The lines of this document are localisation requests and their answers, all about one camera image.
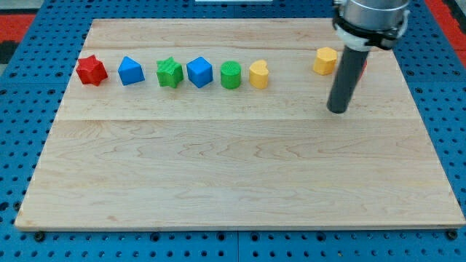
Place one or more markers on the yellow hexagon block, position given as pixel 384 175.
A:
pixel 325 61

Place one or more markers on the blue cube block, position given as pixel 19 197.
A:
pixel 200 72

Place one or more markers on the blue triangle block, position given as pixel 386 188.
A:
pixel 130 71

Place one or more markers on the yellow heart block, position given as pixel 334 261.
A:
pixel 259 74

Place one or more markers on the green star block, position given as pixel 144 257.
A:
pixel 169 72

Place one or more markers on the wooden board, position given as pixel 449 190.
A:
pixel 143 157

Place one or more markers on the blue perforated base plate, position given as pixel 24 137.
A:
pixel 33 83

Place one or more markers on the green cylinder block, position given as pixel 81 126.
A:
pixel 230 75

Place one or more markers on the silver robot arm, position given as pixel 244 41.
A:
pixel 363 24

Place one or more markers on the red block behind rod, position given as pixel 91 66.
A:
pixel 362 70

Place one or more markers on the red star block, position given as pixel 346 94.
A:
pixel 90 70

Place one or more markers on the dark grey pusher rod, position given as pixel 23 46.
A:
pixel 345 80

